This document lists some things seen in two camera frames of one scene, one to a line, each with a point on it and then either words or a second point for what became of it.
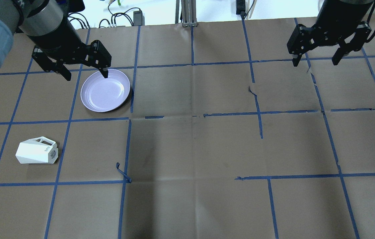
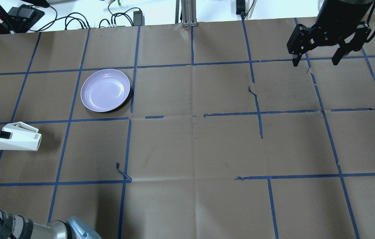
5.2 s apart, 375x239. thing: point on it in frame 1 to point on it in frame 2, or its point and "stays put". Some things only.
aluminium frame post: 188,13 stays put
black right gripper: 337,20 stays put
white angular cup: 40,150 to 24,137
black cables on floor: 82,20 stays put
